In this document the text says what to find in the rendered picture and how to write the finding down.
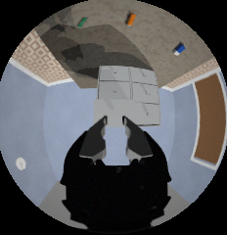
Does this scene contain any orange battery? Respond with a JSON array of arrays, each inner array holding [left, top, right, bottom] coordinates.
[[127, 14, 136, 26]]

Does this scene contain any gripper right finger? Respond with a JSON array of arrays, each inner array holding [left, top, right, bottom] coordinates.
[[122, 116, 171, 183]]

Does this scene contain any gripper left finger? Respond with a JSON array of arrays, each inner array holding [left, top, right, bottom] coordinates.
[[60, 116, 108, 186]]

